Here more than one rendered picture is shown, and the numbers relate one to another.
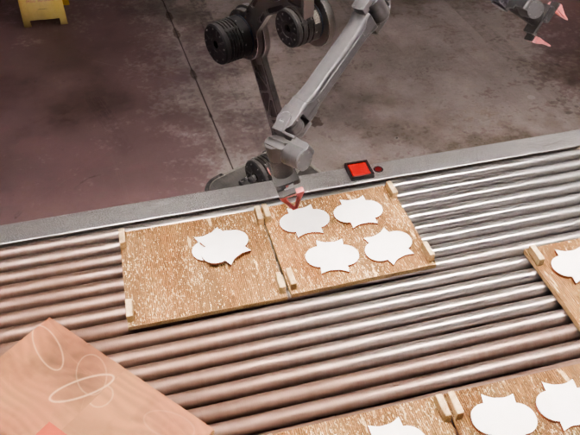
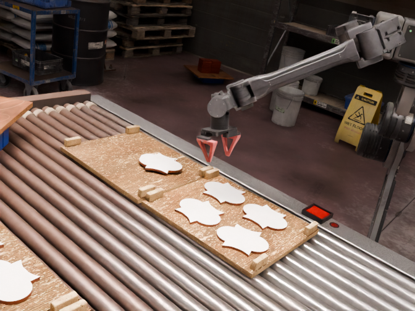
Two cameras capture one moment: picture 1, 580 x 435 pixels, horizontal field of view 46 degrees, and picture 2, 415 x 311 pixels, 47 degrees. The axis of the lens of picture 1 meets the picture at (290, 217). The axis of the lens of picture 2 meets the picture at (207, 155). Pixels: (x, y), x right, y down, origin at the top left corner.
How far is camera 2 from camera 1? 1.35 m
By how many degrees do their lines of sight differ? 46
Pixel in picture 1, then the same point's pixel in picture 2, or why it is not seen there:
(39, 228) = (121, 111)
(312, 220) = (228, 195)
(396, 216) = (285, 239)
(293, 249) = (190, 194)
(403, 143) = not seen: outside the picture
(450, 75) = not seen: outside the picture
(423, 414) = (52, 295)
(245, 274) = (143, 178)
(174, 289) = (105, 155)
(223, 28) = (370, 127)
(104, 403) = not seen: outside the picture
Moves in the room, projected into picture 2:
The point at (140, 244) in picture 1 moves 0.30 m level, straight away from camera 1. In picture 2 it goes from (134, 137) to (186, 124)
